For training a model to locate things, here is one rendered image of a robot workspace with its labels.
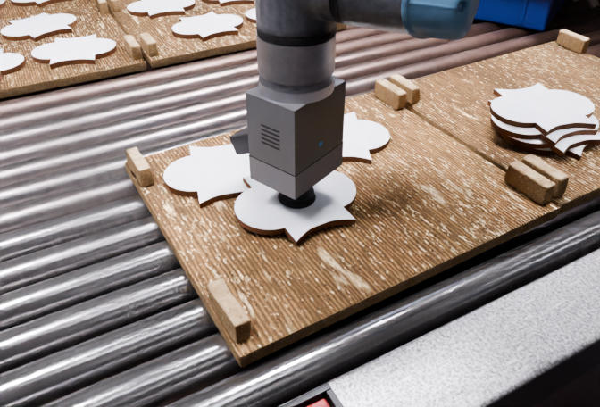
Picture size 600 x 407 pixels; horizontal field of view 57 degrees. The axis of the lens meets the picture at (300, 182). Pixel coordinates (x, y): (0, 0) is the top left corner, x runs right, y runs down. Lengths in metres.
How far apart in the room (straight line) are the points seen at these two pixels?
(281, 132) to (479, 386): 0.29
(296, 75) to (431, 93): 0.43
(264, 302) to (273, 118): 0.18
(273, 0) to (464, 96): 0.49
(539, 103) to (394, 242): 0.35
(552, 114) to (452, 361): 0.41
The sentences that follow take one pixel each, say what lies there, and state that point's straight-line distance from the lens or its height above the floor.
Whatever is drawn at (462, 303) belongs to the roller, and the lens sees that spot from 0.59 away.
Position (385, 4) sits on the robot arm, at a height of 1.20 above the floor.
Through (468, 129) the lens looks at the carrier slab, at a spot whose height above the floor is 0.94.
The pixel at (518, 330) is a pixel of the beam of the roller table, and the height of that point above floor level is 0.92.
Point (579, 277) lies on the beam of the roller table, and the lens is 0.66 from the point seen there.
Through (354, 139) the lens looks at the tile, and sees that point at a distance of 0.75.
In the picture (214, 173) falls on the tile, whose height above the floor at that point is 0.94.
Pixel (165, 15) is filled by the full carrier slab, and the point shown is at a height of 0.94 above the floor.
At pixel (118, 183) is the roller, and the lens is 0.75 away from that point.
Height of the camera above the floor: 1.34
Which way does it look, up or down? 36 degrees down
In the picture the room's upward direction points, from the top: straight up
